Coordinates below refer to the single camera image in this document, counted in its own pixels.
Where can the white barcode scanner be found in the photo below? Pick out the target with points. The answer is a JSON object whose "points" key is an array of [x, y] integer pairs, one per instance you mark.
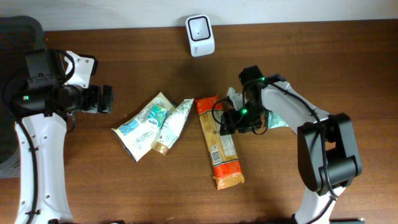
{"points": [[200, 35]]}

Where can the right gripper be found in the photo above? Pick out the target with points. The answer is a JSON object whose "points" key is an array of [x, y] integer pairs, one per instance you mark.
{"points": [[231, 114]]}

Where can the cream snack bag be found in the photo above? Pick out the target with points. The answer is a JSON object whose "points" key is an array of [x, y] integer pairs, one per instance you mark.
{"points": [[137, 135]]}

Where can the orange spaghetti packet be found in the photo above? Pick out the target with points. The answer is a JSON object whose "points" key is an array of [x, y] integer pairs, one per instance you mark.
{"points": [[224, 158]]}

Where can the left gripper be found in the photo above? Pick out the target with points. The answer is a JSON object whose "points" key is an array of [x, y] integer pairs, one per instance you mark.
{"points": [[93, 106]]}

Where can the teal wet wipes pack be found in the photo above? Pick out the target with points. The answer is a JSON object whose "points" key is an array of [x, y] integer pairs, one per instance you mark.
{"points": [[275, 121]]}

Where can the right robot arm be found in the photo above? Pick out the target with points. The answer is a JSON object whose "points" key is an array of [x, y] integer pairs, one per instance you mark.
{"points": [[327, 150]]}

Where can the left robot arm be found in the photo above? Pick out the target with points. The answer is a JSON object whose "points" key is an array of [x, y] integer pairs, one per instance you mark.
{"points": [[58, 86]]}

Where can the grey plastic basket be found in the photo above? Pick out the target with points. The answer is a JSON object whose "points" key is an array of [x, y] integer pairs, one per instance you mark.
{"points": [[19, 35]]}

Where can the white shampoo tube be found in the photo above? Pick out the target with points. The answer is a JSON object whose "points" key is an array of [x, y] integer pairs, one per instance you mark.
{"points": [[172, 127]]}

